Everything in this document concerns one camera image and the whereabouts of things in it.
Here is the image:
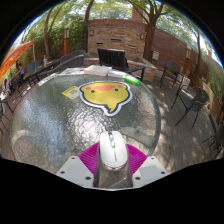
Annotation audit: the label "white computer mouse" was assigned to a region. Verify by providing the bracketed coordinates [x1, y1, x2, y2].
[99, 130, 129, 172]

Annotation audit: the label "white printed label strip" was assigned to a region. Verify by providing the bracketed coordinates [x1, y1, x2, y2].
[37, 72, 59, 87]

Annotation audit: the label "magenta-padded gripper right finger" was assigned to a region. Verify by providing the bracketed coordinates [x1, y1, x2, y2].
[125, 143, 169, 188]

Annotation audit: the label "forked tree trunk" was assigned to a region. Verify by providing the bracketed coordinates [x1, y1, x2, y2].
[128, 0, 169, 63]

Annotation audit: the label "yellow duck-shaped mouse pad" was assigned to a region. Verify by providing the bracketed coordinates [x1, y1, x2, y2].
[78, 80, 134, 118]

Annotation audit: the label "dark round patio table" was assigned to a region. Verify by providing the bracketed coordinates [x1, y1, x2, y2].
[22, 59, 61, 88]

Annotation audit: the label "small white blue book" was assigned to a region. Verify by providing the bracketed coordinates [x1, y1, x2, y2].
[107, 69, 127, 79]

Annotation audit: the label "black slatted armchair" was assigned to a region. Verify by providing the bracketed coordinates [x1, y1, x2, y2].
[97, 47, 147, 83]

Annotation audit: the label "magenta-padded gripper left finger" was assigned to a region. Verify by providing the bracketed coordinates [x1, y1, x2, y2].
[55, 142, 101, 188]

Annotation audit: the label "orange patio umbrella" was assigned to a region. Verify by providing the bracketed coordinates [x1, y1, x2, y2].
[0, 40, 35, 80]

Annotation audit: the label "person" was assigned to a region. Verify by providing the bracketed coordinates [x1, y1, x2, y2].
[17, 63, 26, 76]

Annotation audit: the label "wooden lamp post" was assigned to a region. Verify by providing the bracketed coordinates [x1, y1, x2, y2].
[182, 44, 193, 76]
[63, 23, 71, 56]

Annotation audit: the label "small yellow card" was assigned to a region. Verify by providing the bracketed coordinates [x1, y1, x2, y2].
[61, 85, 82, 100]

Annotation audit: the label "black metal patio chair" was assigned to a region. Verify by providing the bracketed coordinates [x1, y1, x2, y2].
[159, 59, 184, 88]

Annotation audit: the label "black mesh patio chair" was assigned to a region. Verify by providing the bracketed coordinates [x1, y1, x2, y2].
[0, 89, 24, 134]
[171, 85, 210, 129]
[201, 123, 224, 158]

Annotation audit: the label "grey wicker armchair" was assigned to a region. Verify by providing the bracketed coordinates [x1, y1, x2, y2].
[39, 53, 86, 80]

